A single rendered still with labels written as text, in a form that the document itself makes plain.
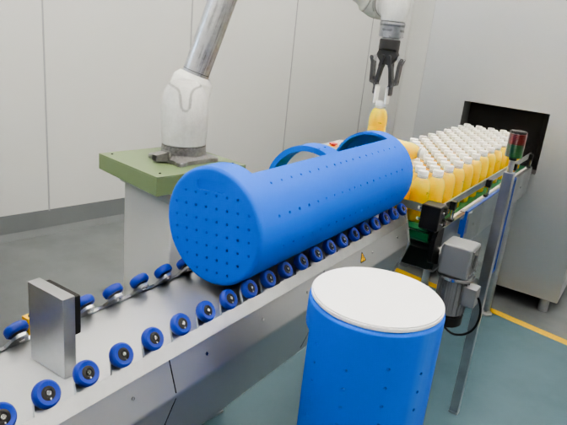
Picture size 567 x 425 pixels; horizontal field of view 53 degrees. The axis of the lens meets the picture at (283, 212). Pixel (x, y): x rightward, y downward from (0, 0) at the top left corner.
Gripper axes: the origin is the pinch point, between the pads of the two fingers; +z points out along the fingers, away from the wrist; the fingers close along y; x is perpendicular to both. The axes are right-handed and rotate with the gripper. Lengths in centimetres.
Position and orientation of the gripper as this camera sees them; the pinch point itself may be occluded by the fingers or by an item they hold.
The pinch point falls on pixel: (381, 95)
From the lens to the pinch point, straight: 218.5
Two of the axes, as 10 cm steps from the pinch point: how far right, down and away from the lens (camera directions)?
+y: 8.2, 2.6, -5.1
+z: -1.0, 9.4, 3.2
